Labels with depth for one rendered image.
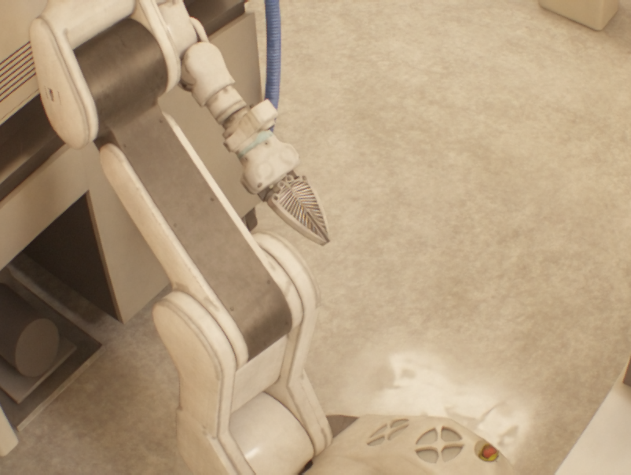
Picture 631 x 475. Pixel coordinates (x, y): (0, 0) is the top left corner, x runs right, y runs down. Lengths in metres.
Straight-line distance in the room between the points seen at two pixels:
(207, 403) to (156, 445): 0.71
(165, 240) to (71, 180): 0.60
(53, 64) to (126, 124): 0.18
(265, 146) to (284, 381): 0.40
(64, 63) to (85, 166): 0.67
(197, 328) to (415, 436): 0.53
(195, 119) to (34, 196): 0.51
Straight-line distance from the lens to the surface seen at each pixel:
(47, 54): 1.52
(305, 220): 1.80
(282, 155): 1.80
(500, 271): 2.70
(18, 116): 2.09
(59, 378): 2.57
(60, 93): 1.53
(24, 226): 2.08
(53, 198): 2.11
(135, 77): 1.56
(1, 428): 2.40
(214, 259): 1.58
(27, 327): 2.40
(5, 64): 1.97
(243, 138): 1.78
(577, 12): 3.77
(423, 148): 3.06
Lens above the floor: 1.90
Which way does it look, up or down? 42 degrees down
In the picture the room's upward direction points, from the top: 5 degrees counter-clockwise
